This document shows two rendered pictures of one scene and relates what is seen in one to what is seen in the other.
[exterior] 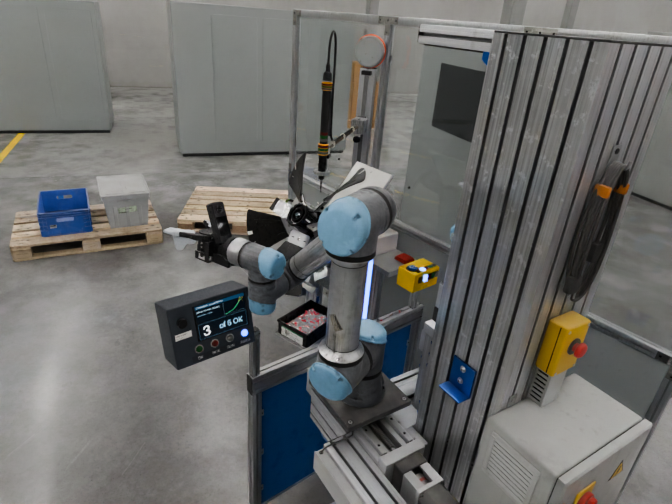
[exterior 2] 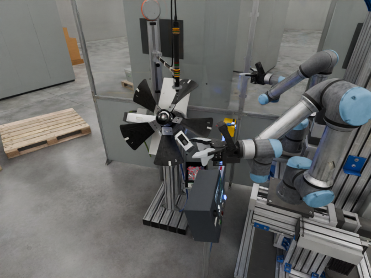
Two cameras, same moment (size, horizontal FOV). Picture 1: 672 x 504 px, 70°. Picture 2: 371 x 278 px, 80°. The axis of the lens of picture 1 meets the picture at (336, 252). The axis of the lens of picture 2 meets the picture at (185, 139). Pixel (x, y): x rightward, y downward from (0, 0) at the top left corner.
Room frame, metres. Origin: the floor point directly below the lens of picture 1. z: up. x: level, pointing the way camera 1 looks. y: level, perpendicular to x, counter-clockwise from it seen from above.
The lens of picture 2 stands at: (0.69, 0.85, 1.92)
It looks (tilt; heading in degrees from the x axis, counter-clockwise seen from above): 31 degrees down; 327
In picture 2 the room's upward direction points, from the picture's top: straight up
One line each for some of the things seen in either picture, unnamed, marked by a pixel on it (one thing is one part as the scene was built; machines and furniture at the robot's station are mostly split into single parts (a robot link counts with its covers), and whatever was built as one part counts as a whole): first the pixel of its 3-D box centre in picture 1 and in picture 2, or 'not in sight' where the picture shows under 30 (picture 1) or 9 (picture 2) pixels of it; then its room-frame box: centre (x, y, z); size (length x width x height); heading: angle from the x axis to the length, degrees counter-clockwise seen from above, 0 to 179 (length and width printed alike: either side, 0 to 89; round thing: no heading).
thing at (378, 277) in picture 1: (373, 320); (184, 158); (2.40, -0.26, 0.42); 0.04 x 0.04 x 0.83; 41
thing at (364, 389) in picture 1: (360, 376); (292, 187); (1.10, -0.10, 1.09); 0.15 x 0.15 x 0.10
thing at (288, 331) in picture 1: (308, 323); (196, 174); (1.70, 0.09, 0.85); 0.22 x 0.17 x 0.07; 144
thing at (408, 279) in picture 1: (417, 276); (228, 127); (1.87, -0.37, 1.02); 0.16 x 0.10 x 0.11; 131
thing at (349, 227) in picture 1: (346, 302); (328, 151); (0.98, -0.03, 1.41); 0.15 x 0.12 x 0.55; 150
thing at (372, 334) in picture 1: (363, 345); (298, 171); (1.10, -0.10, 1.20); 0.13 x 0.12 x 0.14; 150
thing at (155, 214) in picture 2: not in sight; (173, 203); (2.18, 0.02, 0.04); 0.62 x 0.45 x 0.08; 131
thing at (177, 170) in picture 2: not in sight; (176, 158); (2.27, -0.08, 0.58); 0.09 x 0.05 x 1.15; 41
